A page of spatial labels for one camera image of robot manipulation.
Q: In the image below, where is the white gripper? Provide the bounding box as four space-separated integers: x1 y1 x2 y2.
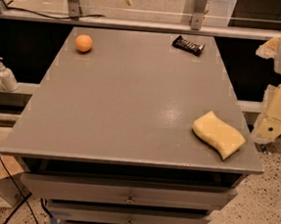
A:
251 83 281 145

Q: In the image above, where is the black rxbar chocolate bar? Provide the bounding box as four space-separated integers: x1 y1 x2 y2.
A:
172 35 205 56

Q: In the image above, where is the yellow sponge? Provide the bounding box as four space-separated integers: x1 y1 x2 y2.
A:
192 112 245 159

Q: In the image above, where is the grey drawer cabinet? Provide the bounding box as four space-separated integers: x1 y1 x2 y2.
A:
1 28 263 224

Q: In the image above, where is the orange fruit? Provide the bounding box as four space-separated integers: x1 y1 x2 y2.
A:
74 34 93 52

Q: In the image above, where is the white pump bottle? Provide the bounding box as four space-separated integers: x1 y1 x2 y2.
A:
0 58 19 92

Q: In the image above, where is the right metal frame bracket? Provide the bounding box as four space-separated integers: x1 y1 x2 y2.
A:
190 0 209 30

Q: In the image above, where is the black floor cable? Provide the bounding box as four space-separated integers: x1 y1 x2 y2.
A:
0 86 54 224

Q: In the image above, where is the black cable on shelf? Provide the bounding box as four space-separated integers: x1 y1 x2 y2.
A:
6 5 106 24

